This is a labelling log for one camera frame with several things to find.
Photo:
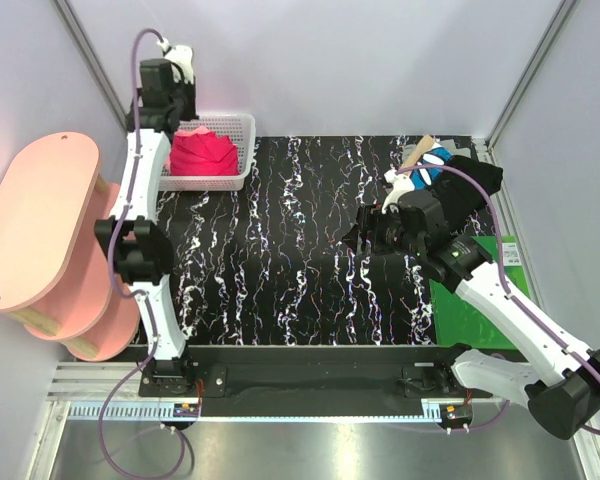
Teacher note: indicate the crimson red t-shirt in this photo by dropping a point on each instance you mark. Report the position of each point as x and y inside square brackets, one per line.
[203, 155]

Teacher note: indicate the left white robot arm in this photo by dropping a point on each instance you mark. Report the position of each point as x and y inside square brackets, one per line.
[139, 255]

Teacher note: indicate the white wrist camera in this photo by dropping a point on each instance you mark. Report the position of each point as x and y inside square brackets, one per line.
[181, 58]
[399, 183]

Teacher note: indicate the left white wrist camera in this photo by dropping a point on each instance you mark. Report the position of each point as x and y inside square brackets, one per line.
[181, 58]

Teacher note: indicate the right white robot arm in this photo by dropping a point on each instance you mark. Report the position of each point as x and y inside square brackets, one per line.
[559, 381]

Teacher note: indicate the pink three-tier wooden shelf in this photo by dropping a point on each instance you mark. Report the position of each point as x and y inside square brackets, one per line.
[53, 273]

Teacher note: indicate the tan folded t-shirt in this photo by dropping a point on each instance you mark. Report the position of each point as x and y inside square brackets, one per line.
[425, 144]

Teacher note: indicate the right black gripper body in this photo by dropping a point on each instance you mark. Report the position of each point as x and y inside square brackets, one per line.
[388, 234]

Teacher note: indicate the white plastic mesh basket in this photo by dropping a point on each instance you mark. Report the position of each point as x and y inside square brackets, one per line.
[241, 130]

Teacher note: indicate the green cutting mat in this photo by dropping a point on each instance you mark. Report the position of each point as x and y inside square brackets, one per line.
[485, 307]

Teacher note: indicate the grey folded t-shirt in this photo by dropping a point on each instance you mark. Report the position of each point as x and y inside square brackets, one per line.
[449, 145]

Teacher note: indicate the light pink folded t-shirt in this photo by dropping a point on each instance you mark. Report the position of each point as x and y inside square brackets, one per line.
[197, 130]

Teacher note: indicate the black folded t-shirt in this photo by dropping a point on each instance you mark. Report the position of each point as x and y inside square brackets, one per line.
[458, 197]

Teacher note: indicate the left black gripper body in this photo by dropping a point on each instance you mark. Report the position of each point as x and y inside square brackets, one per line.
[184, 100]

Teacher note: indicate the white slotted cable duct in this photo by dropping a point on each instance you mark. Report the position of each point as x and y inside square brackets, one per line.
[134, 411]

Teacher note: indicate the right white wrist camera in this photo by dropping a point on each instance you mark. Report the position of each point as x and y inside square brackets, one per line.
[399, 183]

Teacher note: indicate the aluminium rail frame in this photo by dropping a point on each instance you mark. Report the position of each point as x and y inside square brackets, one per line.
[355, 429]

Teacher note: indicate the blue white graphic t-shirt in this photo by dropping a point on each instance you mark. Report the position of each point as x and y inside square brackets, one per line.
[424, 177]

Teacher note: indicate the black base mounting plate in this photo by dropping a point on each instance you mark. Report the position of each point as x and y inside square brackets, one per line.
[310, 382]

